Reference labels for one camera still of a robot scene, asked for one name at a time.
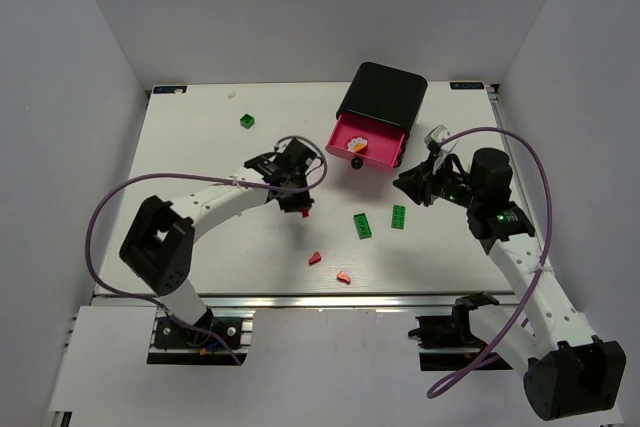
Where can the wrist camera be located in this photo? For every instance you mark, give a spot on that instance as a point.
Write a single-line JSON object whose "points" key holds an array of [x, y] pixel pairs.
{"points": [[437, 135], [287, 166]]}

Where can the blue label sticker right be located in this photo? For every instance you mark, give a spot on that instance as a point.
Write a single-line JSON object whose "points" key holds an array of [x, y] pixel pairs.
{"points": [[466, 85]]}

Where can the long green lego brick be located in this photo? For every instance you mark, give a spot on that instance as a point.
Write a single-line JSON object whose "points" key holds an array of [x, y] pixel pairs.
{"points": [[362, 226], [398, 217]]}

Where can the red slope lego front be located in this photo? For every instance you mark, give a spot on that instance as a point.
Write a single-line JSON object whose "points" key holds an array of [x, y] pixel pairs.
{"points": [[343, 277]]}

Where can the blue label sticker left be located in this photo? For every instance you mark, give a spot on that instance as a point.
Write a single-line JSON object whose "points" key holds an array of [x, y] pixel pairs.
{"points": [[169, 89]]}

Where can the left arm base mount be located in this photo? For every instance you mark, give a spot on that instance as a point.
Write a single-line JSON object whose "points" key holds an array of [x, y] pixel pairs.
{"points": [[171, 344]]}

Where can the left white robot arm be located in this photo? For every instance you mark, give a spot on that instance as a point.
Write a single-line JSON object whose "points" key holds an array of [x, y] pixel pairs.
{"points": [[159, 244]]}

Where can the red slope lego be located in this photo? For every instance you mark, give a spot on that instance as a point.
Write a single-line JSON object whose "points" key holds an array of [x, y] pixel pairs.
{"points": [[343, 277], [315, 258]]}

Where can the pink drawer with black knob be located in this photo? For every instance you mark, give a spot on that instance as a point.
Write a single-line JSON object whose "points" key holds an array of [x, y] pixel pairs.
{"points": [[385, 141]]}

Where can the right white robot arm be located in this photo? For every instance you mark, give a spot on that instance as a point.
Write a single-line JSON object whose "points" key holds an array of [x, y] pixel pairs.
{"points": [[566, 368]]}

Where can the small dark green lego cube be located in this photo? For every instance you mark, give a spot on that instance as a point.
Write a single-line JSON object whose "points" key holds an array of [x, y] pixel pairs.
{"points": [[247, 121]]}

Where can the blue label sticker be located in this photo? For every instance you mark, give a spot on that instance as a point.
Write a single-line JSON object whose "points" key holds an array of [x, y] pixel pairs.
{"points": [[169, 89], [466, 85]]}

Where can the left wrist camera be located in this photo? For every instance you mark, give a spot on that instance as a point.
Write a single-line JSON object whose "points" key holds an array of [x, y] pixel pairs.
{"points": [[287, 166]]}

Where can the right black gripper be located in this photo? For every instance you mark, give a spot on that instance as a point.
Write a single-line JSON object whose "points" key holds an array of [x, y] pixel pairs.
{"points": [[427, 187]]}

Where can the black drawer housing box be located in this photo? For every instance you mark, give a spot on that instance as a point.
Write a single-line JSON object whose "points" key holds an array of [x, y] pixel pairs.
{"points": [[385, 94]]}

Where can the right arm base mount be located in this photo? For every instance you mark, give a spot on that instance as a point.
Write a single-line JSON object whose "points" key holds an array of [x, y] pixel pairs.
{"points": [[445, 341]]}

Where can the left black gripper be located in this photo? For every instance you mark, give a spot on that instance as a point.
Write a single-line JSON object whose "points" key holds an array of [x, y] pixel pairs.
{"points": [[293, 198]]}

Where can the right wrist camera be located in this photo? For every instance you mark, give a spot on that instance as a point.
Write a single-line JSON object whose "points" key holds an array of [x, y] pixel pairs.
{"points": [[437, 135]]}

